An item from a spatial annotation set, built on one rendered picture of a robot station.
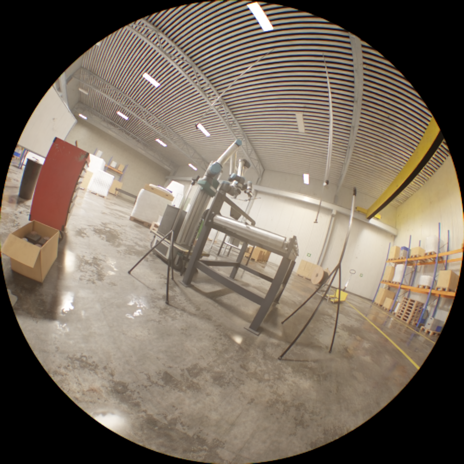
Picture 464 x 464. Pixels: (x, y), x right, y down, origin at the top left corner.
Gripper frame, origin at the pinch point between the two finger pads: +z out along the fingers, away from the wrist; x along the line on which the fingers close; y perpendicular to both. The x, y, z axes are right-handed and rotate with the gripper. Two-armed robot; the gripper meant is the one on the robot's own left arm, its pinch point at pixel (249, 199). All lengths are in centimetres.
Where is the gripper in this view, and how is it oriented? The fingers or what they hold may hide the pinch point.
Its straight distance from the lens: 222.3
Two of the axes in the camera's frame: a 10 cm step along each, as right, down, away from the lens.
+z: -0.9, 9.3, -3.5
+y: 8.7, -1.0, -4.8
